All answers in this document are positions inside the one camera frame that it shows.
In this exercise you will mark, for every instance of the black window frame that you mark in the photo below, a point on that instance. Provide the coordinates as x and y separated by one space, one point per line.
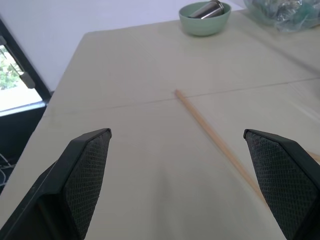
22 105

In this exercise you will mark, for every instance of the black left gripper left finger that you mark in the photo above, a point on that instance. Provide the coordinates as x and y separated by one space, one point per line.
75 180

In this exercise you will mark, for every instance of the stainless steel cup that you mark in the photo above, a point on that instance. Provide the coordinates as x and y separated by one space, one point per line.
207 10

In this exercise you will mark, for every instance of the mint green bowl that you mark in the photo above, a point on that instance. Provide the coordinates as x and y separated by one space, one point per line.
204 22

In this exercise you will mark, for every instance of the wooden chopstick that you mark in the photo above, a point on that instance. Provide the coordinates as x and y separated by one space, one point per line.
212 140

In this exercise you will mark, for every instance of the clear plastic bag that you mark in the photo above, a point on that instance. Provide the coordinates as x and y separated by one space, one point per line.
285 13

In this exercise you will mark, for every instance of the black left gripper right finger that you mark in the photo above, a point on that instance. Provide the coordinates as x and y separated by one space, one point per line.
282 180

